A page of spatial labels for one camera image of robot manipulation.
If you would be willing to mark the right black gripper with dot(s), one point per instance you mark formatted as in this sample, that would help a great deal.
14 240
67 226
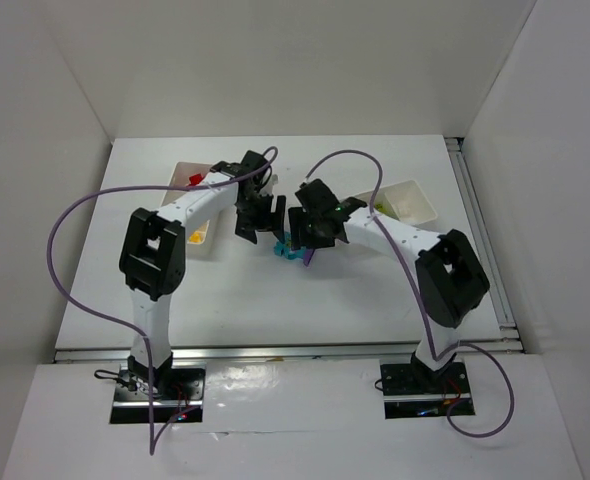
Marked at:
306 232

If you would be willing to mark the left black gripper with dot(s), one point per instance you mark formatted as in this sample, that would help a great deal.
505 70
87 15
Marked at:
257 218

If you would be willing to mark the purple curved lego base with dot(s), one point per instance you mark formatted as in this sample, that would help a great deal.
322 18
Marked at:
308 256

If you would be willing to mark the teal character lego figure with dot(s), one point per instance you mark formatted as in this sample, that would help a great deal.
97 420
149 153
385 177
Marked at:
283 249

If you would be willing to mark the large yellow lego brick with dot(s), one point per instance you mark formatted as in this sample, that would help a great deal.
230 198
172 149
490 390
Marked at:
197 237

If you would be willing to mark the red long lego brick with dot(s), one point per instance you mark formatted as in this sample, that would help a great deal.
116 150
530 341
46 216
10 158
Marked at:
195 179

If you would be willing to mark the white lego brick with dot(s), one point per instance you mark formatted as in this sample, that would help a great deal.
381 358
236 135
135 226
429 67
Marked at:
405 210

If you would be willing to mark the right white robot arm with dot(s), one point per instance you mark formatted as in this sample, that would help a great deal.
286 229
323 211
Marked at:
443 270

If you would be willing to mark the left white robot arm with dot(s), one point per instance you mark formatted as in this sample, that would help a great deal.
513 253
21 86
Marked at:
153 256

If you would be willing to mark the left white divided tray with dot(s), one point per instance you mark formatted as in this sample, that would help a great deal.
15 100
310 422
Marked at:
195 207

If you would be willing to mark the white divided tray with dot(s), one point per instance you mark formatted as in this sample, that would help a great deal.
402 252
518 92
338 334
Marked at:
409 191
195 207

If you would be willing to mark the right white divided tray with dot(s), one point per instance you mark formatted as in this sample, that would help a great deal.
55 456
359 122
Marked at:
409 191

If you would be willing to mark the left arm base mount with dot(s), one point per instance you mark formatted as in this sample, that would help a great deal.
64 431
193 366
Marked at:
180 393

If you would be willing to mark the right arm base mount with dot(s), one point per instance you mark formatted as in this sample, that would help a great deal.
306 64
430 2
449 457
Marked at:
410 391

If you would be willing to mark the aluminium rail right side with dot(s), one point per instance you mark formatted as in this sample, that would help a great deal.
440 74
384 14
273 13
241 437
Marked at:
510 339

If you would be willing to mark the aluminium rail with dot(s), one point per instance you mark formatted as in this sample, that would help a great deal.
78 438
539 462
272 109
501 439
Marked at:
510 339
243 353

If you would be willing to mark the aluminium rail front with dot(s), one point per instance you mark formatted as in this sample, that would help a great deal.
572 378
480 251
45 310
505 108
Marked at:
243 353

